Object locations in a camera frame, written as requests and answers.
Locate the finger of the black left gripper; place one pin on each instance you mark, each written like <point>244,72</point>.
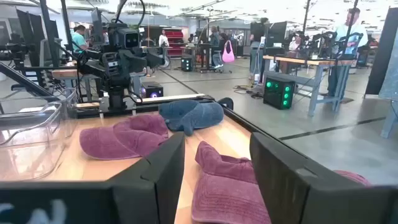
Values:
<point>152,54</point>
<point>157,62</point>

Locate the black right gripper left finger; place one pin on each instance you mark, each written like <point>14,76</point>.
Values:
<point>161,174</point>

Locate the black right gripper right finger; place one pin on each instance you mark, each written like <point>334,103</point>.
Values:
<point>280,174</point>

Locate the purple towel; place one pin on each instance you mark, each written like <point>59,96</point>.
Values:
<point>124,140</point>

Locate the maroon fabric hat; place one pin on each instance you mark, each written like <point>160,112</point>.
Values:
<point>224,193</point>

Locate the dark blue fabric hat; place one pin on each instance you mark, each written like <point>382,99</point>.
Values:
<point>192,115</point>

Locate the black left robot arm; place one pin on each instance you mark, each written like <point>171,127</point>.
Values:
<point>116,91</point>

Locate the person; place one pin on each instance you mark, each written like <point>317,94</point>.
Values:
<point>348,37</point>
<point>163,40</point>
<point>214,46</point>
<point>79,39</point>

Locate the red tool cabinet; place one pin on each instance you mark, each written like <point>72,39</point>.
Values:
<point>174,42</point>

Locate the black computer tower purple light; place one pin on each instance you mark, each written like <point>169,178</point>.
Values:
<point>152,90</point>

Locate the small black computer tower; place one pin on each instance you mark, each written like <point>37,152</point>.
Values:
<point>186,63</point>

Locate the wooden top table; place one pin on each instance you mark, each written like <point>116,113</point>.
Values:
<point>65,74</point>

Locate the pink bag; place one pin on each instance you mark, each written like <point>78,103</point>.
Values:
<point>228,53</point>

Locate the black computer tower green lights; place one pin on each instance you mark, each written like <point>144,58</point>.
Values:
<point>279,92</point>

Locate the black monitor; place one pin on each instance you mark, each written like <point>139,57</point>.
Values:
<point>275,32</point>
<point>31,28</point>

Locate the black diagonal strut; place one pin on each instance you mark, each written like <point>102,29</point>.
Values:
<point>21,80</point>

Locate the grey workbench wooden top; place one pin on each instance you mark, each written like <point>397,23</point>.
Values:
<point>311,61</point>

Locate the clear plastic bin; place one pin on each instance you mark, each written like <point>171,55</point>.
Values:
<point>31,140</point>

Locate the black partition panel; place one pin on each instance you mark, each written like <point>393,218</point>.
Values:
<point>381,53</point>

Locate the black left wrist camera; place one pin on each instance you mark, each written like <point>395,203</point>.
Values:
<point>129,38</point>

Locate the black metal table frame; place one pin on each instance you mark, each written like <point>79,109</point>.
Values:
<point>242,121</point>

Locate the black frame post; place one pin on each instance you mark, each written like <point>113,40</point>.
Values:
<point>66,25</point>
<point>46,31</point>

